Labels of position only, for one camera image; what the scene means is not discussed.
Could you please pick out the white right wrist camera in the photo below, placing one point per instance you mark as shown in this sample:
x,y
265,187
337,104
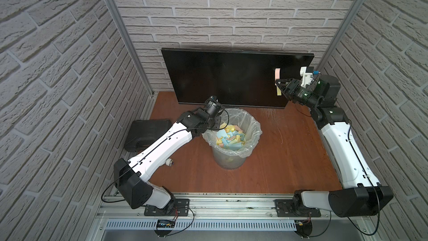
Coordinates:
x,y
307,73

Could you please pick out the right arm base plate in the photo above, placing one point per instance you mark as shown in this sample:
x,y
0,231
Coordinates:
x,y
290,208

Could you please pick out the black plastic case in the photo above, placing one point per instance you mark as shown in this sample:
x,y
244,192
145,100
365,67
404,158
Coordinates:
x,y
143,133

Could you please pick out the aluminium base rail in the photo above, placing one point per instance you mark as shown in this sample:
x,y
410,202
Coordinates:
x,y
212,206

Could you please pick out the pile of discarded sticky notes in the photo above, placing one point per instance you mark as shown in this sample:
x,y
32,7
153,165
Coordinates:
x,y
230,137

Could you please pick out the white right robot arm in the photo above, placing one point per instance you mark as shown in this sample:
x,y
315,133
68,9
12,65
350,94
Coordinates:
x,y
362,193

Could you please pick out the white ventilation grille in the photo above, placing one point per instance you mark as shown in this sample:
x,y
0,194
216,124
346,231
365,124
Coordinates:
x,y
282,225

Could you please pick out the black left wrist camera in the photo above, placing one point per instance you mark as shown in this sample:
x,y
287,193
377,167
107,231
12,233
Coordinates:
x,y
212,106

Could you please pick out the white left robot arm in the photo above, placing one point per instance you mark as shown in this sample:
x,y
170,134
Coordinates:
x,y
131,177

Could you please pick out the aluminium right corner post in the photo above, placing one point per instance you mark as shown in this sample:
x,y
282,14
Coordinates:
x,y
346,22

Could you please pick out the yellow sticky note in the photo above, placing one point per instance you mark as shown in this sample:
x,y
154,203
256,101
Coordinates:
x,y
278,91

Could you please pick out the pink sticky note left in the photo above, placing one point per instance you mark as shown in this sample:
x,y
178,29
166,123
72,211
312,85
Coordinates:
x,y
277,73

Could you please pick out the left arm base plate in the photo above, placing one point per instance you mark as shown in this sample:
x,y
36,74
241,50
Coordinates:
x,y
176,207

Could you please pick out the clear plastic bin liner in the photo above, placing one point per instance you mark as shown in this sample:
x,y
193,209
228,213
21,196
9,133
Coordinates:
x,y
250,126

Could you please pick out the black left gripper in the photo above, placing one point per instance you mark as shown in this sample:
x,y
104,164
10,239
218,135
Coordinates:
x,y
218,122

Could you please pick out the black flat monitor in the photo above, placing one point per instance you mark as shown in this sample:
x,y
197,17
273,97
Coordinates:
x,y
238,78

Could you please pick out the small green circuit board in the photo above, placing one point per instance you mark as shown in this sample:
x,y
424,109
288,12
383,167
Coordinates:
x,y
165,224

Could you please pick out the aluminium corner post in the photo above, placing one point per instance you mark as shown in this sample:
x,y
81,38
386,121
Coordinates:
x,y
121,27
346,22

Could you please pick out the aluminium left corner post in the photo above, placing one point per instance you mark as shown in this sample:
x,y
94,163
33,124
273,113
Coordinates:
x,y
121,27

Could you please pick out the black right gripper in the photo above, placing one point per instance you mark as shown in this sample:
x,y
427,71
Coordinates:
x,y
294,86

